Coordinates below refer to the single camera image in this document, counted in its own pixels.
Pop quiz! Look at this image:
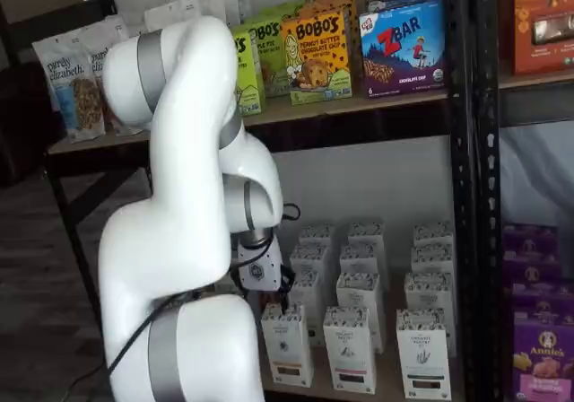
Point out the green Bobo's apple pie box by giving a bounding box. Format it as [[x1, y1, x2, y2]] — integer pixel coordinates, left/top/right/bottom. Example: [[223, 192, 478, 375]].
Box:
[[230, 29, 267, 118], [281, 0, 316, 22], [244, 13, 293, 100]]

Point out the black cable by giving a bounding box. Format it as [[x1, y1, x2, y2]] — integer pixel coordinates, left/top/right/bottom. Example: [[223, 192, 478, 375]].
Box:
[[105, 202, 302, 376]]

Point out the dark brown furniture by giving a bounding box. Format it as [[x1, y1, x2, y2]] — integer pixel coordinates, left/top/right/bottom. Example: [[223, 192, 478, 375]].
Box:
[[0, 0, 60, 188]]

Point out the black metal wood shelf rack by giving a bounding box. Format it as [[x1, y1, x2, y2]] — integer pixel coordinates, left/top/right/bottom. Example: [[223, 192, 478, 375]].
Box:
[[44, 0, 477, 402], [474, 0, 574, 402]]

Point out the white box yellow strip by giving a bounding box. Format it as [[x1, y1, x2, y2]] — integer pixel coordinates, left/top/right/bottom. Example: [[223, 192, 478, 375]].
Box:
[[299, 223, 336, 253], [288, 243, 334, 283]]

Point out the yellow Bobo's peanut butter box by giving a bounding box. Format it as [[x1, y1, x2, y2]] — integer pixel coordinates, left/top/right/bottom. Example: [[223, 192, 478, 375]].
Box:
[[279, 5, 354, 107], [311, 0, 372, 22]]

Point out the blue Z Bar box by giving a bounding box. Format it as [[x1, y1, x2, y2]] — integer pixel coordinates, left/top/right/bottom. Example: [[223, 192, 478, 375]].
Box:
[[367, 0, 444, 15], [358, 0, 448, 100]]

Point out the white botanical illustrated book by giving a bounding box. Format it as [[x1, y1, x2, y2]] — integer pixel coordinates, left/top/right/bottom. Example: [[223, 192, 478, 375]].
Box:
[[260, 301, 314, 388]]

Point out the white box dark strip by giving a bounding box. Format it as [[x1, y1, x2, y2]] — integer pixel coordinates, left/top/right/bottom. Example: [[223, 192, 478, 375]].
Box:
[[413, 223, 455, 249], [403, 271, 458, 328], [409, 243, 456, 278], [395, 308, 453, 401]]

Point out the white box pink strip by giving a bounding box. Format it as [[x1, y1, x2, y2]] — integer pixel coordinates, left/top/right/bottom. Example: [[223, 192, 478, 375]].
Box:
[[335, 272, 388, 355], [322, 305, 378, 393], [338, 242, 388, 278], [347, 221, 387, 248]]

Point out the orange label granola bag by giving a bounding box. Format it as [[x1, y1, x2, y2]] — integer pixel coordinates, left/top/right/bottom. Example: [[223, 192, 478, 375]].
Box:
[[88, 13, 141, 136]]

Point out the blue label granola bag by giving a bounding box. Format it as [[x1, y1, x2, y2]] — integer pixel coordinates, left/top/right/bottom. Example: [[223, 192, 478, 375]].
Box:
[[31, 23, 108, 144]]

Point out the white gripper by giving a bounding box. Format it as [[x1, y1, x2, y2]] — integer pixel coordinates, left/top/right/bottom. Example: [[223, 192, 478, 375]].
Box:
[[236, 239, 296, 315]]

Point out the orange snack box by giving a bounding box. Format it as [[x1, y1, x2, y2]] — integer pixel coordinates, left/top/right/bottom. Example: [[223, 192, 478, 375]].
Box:
[[512, 0, 574, 76]]

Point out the white plastic sheet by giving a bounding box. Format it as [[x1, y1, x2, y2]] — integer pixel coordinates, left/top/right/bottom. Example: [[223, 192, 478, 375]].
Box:
[[500, 123, 574, 229]]

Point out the purple Annie's snack box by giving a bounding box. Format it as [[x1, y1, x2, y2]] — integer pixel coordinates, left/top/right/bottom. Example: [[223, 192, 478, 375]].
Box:
[[512, 310, 574, 402], [505, 258, 564, 287], [510, 281, 574, 319], [501, 223, 561, 265]]

